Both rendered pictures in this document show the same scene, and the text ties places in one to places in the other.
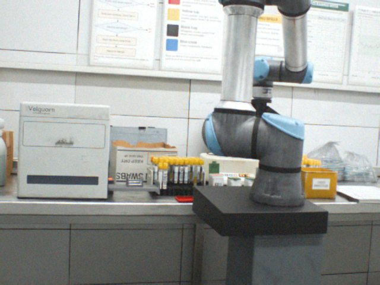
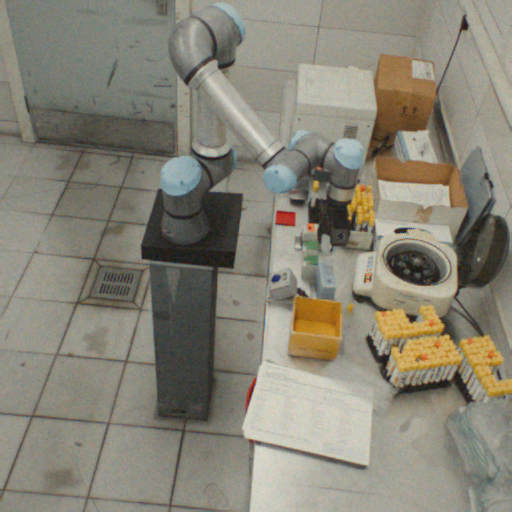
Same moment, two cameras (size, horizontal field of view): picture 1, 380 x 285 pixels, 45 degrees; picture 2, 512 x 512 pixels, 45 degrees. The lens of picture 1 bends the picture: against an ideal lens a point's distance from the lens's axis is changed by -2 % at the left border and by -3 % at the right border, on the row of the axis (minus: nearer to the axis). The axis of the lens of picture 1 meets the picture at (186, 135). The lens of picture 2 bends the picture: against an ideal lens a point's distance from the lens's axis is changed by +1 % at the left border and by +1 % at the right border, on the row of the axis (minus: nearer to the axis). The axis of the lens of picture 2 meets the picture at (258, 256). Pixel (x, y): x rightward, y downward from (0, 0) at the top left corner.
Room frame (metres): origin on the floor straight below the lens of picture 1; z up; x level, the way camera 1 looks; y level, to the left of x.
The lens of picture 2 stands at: (1.84, -1.59, 2.22)
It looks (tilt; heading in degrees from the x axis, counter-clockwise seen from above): 44 degrees down; 103
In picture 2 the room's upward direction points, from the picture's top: 6 degrees clockwise
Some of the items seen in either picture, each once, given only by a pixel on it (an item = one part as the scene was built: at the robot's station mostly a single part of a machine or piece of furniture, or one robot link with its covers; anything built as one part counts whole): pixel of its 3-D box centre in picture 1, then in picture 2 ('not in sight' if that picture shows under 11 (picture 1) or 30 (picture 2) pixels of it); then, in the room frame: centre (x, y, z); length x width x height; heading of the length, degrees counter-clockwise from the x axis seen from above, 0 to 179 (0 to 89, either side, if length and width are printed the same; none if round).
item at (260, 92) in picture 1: (262, 93); (340, 188); (1.73, -0.27, 1.25); 0.08 x 0.08 x 0.05
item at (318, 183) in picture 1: (313, 182); (314, 328); (1.76, -0.49, 0.92); 0.13 x 0.13 x 0.10; 11
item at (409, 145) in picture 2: not in sight; (417, 147); (1.91, 0.52, 0.94); 0.22 x 0.12 x 0.13; 108
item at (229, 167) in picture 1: (230, 168); (406, 274); (1.97, -0.19, 0.94); 0.30 x 0.24 x 0.12; 5
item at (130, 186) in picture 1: (127, 184); (299, 175); (1.54, 0.18, 0.92); 0.21 x 0.07 x 0.05; 104
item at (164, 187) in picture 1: (174, 178); (324, 206); (1.66, 0.03, 0.93); 0.17 x 0.09 x 0.11; 104
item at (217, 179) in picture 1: (215, 183); (310, 235); (1.65, -0.11, 0.92); 0.05 x 0.04 x 0.06; 16
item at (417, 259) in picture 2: not in sight; (414, 268); (1.98, -0.19, 0.97); 0.15 x 0.15 x 0.07
